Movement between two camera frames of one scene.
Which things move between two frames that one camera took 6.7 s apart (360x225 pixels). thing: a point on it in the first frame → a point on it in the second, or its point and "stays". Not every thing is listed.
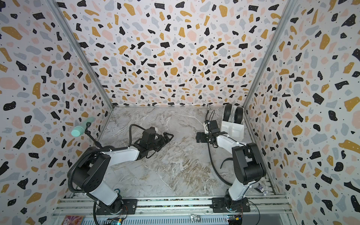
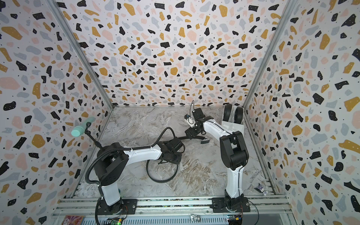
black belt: (227, 112) stays
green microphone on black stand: (80, 130) stays
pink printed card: (73, 220) stays
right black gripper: (203, 139) → (191, 129)
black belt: (238, 115) stays
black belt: (221, 164) → (204, 141)
